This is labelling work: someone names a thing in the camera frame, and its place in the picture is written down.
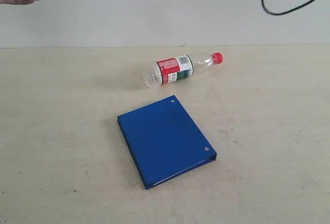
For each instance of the clear water bottle red cap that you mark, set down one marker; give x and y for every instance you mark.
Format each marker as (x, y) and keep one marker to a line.
(179, 68)

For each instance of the blue ring binder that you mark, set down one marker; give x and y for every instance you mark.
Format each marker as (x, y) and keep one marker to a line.
(164, 141)

